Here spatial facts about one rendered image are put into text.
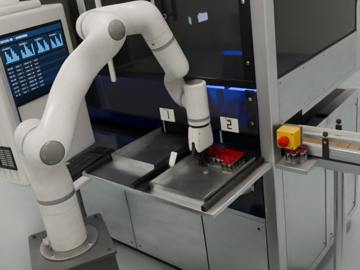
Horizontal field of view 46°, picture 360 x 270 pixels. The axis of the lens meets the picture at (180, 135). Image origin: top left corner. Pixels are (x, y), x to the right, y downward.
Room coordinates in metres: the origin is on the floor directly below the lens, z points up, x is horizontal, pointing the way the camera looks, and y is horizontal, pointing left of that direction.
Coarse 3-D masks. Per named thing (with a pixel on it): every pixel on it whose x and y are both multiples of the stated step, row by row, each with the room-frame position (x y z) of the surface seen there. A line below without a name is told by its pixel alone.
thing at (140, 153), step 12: (156, 132) 1.95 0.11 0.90; (132, 144) 1.83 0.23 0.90; (144, 144) 1.86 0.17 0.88; (156, 144) 1.84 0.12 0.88; (168, 144) 1.82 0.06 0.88; (180, 144) 1.80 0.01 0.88; (120, 156) 1.70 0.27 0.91; (132, 156) 1.74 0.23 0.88; (144, 156) 1.72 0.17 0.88; (156, 156) 1.70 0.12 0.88; (168, 156) 1.63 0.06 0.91; (144, 168) 1.60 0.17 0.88
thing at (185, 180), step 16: (192, 160) 1.61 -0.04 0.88; (160, 176) 1.46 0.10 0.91; (176, 176) 1.49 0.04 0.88; (192, 176) 1.47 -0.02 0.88; (208, 176) 1.45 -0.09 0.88; (224, 176) 1.43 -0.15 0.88; (160, 192) 1.39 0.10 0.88; (176, 192) 1.33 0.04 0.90; (192, 192) 1.35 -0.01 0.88; (208, 192) 1.33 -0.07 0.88
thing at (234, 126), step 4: (220, 120) 1.64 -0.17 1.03; (224, 120) 1.62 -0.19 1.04; (232, 120) 1.60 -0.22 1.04; (236, 120) 1.58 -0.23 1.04; (224, 124) 1.62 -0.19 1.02; (232, 124) 1.60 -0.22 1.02; (236, 124) 1.58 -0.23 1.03; (224, 128) 1.63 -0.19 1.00; (232, 128) 1.60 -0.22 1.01; (236, 128) 1.59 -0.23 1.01
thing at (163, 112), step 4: (160, 108) 1.86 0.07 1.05; (164, 108) 1.85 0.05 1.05; (160, 112) 1.87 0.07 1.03; (164, 112) 1.85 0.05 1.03; (172, 112) 1.81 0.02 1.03; (164, 116) 1.85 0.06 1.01; (172, 116) 1.82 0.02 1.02; (164, 120) 1.85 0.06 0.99; (168, 120) 1.84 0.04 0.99; (172, 120) 1.82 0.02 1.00
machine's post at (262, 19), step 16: (256, 0) 1.50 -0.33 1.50; (272, 0) 1.52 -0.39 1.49; (256, 16) 1.50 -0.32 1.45; (272, 16) 1.51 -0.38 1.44; (256, 32) 1.50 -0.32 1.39; (272, 32) 1.51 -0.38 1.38; (256, 48) 1.51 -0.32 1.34; (272, 48) 1.50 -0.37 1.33; (256, 64) 1.51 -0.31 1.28; (272, 64) 1.50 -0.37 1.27; (256, 80) 1.51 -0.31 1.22; (272, 80) 1.49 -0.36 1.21; (272, 96) 1.49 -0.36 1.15; (272, 112) 1.48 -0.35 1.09; (272, 128) 1.48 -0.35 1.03; (272, 144) 1.48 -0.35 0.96; (272, 160) 1.48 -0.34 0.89; (272, 176) 1.49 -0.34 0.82; (272, 192) 1.49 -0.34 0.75; (272, 208) 1.49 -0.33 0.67; (272, 224) 1.50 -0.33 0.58; (272, 240) 1.50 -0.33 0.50; (272, 256) 1.50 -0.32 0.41
